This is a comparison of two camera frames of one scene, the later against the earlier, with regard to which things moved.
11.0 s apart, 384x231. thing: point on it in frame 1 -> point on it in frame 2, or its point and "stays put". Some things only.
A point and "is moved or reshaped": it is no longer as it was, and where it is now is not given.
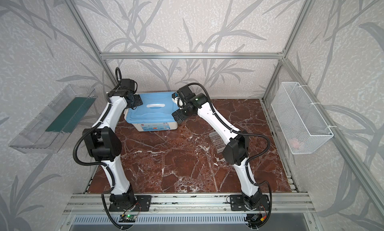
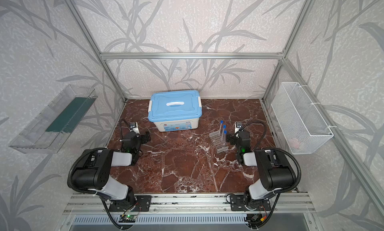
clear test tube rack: x=217 y=141 stays put
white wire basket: x=301 y=126 stays put
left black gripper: x=136 y=100 -> x=143 y=136
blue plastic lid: x=157 y=107 is moved or reshaped
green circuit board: x=127 y=218 stays put
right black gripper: x=178 y=115 -> x=232 y=138
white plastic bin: x=149 y=127 -> x=177 y=125
